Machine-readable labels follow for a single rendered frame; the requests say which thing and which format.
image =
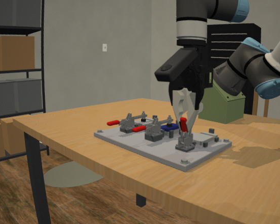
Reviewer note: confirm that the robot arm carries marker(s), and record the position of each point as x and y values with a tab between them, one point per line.
251	60

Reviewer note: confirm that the red-handled toggle clamp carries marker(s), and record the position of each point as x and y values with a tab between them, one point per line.
184	140

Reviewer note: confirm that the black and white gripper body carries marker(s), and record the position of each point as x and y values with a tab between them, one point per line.
188	78

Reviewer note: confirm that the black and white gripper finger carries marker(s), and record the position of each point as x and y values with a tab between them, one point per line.
178	100
194	104

